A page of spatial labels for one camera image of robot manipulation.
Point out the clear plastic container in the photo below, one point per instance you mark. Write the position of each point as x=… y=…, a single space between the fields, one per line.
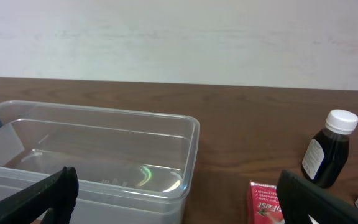
x=132 y=166

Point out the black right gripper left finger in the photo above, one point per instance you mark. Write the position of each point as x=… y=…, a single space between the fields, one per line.
x=54 y=196

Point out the dark syrup bottle white cap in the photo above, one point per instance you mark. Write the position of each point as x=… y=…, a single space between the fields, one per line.
x=328 y=150

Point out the red Panadol box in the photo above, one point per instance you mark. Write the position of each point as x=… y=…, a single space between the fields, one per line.
x=263 y=205

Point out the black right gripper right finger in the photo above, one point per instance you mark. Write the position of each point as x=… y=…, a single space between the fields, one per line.
x=302 y=202

